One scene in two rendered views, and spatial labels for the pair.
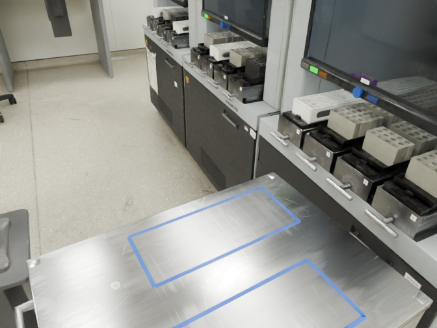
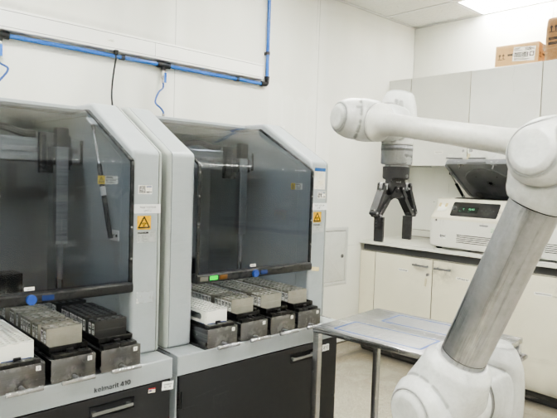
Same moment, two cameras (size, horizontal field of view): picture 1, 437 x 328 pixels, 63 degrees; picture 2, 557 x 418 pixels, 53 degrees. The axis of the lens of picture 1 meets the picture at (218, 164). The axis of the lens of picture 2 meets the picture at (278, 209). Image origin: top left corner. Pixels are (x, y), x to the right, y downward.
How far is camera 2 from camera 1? 228 cm
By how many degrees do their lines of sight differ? 102
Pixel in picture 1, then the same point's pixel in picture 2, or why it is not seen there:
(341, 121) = (242, 303)
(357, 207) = (291, 338)
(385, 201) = (304, 317)
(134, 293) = not seen: hidden behind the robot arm
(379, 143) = (270, 297)
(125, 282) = not seen: hidden behind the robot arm
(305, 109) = (222, 310)
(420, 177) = (294, 298)
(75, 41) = not seen: outside the picture
